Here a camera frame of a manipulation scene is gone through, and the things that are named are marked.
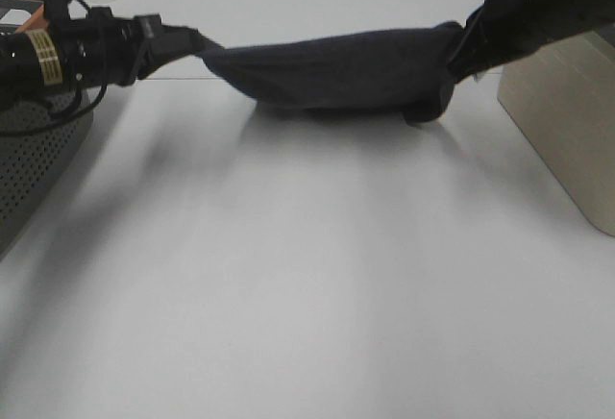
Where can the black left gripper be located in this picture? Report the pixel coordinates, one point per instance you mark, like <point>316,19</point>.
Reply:
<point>124,44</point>

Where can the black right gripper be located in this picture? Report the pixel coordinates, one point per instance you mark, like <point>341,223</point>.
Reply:
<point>504,31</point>

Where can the dark navy towel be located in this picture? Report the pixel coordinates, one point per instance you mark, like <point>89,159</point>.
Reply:
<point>402,70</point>

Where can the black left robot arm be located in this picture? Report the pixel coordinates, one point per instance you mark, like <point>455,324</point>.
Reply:
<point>61,58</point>

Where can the beige bin grey rim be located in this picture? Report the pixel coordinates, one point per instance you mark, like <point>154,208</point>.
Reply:
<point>562,100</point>

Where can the grey perforated basket orange rim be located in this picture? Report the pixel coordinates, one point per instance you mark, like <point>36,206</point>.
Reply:
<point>31,165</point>

